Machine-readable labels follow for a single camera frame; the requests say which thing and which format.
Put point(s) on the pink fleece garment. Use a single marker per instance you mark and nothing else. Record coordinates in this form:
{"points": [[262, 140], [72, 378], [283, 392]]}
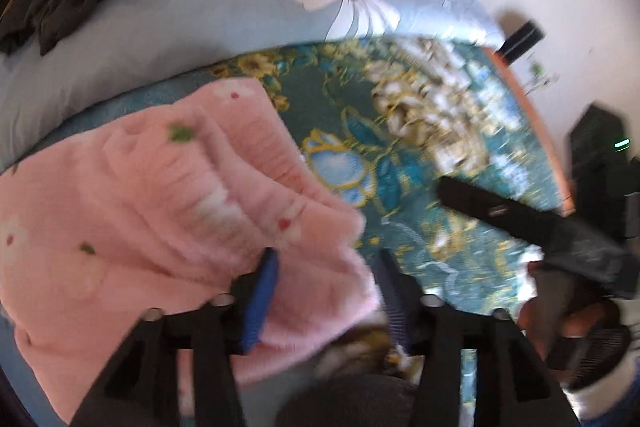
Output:
{"points": [[125, 217]]}

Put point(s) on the brownish grey garment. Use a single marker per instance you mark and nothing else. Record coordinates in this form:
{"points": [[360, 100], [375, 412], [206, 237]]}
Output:
{"points": [[60, 2]]}

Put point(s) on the black wall box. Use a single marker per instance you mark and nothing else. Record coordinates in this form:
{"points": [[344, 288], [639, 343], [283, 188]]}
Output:
{"points": [[522, 38]]}

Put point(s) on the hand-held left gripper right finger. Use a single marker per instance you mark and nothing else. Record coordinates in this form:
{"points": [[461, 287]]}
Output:
{"points": [[395, 302]]}

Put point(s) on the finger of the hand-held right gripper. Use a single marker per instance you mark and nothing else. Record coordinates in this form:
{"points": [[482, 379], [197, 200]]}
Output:
{"points": [[490, 207]]}

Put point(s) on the black mesh object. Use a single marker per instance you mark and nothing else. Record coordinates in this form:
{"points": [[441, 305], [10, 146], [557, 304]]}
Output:
{"points": [[595, 352]]}

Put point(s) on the light blue floral quilt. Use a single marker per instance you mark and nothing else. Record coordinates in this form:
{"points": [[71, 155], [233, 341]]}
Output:
{"points": [[150, 27]]}

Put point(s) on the orange wooden bed frame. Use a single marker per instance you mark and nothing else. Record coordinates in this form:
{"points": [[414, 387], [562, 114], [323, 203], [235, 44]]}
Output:
{"points": [[530, 107]]}

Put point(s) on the person's right hand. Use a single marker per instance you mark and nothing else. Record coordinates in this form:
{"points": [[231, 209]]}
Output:
{"points": [[530, 322]]}

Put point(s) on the dark knit cloth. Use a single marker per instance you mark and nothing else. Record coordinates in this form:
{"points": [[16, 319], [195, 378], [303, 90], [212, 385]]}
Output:
{"points": [[350, 402]]}

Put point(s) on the green floral blanket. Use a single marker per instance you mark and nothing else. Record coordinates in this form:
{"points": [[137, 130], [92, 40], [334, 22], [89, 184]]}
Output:
{"points": [[350, 107]]}

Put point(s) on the small green plant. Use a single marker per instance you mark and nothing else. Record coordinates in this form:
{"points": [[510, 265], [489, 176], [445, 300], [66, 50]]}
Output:
{"points": [[540, 74]]}

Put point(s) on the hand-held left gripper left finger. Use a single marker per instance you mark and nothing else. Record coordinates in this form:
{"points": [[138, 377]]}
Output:
{"points": [[262, 297]]}

